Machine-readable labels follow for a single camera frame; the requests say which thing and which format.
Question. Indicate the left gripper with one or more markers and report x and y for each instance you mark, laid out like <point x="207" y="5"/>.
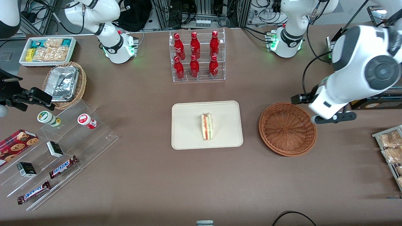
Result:
<point x="301" y="98"/>

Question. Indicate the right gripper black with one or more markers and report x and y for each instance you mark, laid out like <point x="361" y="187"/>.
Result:
<point x="8" y="89"/>

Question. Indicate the triangular sandwich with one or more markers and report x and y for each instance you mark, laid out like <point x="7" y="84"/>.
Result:
<point x="207" y="127"/>

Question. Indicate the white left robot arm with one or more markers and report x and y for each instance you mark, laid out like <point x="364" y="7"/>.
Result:
<point x="361" y="59"/>

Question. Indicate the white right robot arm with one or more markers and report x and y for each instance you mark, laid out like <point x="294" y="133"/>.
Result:
<point x="110" y="18"/>

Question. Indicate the brown round wicker basket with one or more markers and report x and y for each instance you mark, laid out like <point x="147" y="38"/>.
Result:
<point x="287" y="130"/>

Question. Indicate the light tan wicker basket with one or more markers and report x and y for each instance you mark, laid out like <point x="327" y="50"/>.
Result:
<point x="81" y="84"/>

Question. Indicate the grey tray of crackers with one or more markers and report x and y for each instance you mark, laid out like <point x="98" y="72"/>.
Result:
<point x="377" y="135"/>

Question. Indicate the cream rectangular tray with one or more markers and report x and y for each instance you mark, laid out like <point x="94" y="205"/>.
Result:
<point x="188" y="125"/>

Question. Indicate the green lid white cup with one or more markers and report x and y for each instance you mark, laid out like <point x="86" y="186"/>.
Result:
<point x="47" y="117"/>

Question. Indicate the silver foil container stack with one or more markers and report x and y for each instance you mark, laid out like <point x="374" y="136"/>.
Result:
<point x="61" y="83"/>

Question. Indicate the white rectangular snack bin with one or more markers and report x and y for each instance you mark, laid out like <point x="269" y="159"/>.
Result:
<point x="23" y="61"/>

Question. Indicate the yellow snack packet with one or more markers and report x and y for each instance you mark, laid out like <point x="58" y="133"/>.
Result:
<point x="30" y="55"/>

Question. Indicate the red tartan cookie box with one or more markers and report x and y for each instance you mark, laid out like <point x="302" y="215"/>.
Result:
<point x="15" y="146"/>

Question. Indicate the large clear cracker bag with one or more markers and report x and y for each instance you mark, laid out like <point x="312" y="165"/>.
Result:
<point x="51" y="54"/>

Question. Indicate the small black carton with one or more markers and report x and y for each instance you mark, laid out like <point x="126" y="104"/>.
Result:
<point x="26" y="169"/>
<point x="55" y="149"/>

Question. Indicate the teal snack packet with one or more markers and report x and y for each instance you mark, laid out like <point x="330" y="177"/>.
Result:
<point x="66" y="42"/>
<point x="36" y="44"/>

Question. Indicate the red lid white cup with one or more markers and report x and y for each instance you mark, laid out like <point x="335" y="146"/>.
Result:
<point x="85" y="120"/>

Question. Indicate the small clear cracker bag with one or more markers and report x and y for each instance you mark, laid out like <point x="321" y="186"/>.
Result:
<point x="53" y="42"/>

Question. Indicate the snickers bar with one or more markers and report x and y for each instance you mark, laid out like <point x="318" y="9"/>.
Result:
<point x="34" y="192"/>
<point x="62" y="167"/>

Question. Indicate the clear acrylic stepped shelf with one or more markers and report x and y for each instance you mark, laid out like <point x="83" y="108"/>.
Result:
<point x="94" y="141"/>

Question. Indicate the red cola bottle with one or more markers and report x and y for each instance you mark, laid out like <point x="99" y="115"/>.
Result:
<point x="179" y="47"/>
<point x="213" y="67"/>
<point x="194" y="67"/>
<point x="179" y="69"/>
<point x="195" y="45"/>
<point x="214" y="44"/>

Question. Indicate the clear bag of crackers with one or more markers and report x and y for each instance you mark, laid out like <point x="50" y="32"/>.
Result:
<point x="399" y="170"/>
<point x="389" y="139"/>
<point x="400" y="182"/>
<point x="392" y="155"/>

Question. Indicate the clear acrylic bottle rack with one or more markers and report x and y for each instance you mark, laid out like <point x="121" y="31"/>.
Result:
<point x="203" y="78"/>

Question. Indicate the white power strip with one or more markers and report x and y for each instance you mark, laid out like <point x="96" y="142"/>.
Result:
<point x="203" y="23"/>

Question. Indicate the black bag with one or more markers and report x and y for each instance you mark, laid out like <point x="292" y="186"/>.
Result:
<point x="135" y="15"/>

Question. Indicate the small grey device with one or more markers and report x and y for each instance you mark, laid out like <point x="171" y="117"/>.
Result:
<point x="204" y="223"/>

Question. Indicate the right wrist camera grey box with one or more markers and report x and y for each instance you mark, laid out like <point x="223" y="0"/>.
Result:
<point x="2" y="111"/>

